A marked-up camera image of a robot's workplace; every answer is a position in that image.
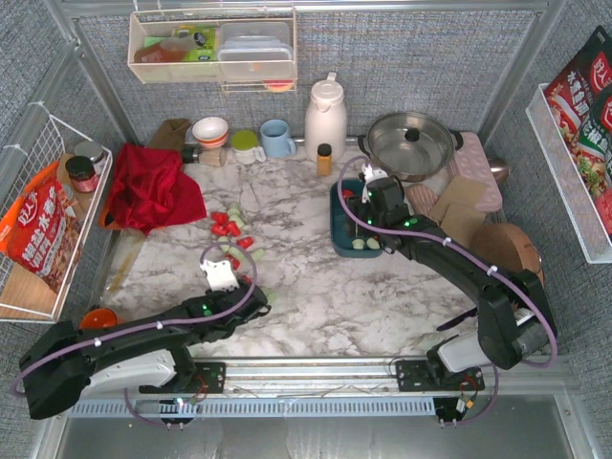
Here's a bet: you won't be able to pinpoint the green coffee capsule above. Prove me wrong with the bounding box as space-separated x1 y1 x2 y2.
352 239 365 251

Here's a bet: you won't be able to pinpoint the brown cardboard sheet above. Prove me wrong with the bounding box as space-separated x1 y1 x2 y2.
441 204 486 246
430 176 487 221

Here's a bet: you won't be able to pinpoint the teal storage basket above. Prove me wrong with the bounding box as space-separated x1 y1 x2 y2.
330 179 384 258

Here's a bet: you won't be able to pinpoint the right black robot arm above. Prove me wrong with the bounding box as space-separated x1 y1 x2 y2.
339 177 558 373

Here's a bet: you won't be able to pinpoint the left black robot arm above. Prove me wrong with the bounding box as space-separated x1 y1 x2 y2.
19 280 271 420

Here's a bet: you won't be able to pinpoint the striped oven mitt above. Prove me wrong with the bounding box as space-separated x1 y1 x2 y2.
404 184 440 218

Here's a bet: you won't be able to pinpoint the stainless steel pot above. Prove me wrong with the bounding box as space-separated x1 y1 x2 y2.
357 112 464 183

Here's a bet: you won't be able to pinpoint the pink egg tray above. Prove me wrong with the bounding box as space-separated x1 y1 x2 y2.
448 132 503 213

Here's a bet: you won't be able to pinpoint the round wooden board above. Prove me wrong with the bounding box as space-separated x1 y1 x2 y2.
469 223 544 284

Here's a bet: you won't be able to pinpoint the orange cup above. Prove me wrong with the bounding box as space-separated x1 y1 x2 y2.
79 308 119 329

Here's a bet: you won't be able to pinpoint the orange spice bottle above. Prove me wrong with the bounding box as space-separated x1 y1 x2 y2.
317 143 332 176

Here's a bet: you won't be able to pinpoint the white thermos jug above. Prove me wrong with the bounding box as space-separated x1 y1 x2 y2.
304 73 348 162

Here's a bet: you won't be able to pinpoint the red cloth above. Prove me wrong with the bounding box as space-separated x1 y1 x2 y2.
98 143 207 235

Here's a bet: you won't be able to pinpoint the pepper grinder bottle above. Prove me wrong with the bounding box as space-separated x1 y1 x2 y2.
181 145 227 167

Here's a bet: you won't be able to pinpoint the blue mug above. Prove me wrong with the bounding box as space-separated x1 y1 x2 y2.
260 120 296 159

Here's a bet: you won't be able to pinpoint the green lidded cup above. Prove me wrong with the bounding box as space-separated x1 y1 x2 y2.
230 130 266 165

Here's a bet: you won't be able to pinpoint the white orange striped bowl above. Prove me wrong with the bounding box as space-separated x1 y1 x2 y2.
192 117 229 149

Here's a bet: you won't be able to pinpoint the brown paper bag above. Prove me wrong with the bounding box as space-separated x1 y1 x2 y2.
147 119 191 152

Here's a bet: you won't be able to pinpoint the red snack bag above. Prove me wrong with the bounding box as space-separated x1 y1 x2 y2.
1 162 79 294

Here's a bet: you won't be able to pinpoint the dark lid jar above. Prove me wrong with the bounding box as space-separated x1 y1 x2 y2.
65 156 98 193

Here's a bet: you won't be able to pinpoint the silver lid jar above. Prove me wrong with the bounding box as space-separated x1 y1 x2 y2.
75 141 105 175

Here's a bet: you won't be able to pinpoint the red seasoning packet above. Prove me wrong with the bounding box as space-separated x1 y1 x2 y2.
544 25 611 233

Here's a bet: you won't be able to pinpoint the clear plastic container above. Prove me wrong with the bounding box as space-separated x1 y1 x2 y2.
217 21 294 81

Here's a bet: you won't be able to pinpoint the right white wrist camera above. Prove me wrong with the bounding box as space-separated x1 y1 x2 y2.
361 164 388 184

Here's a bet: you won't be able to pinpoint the white right wall basket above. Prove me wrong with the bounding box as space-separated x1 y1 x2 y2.
525 83 611 264

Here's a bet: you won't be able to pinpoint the white wire side basket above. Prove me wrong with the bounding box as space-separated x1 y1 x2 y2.
1 102 114 323

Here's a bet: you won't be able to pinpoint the cream wall storage box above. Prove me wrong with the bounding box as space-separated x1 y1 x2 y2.
127 7 297 92

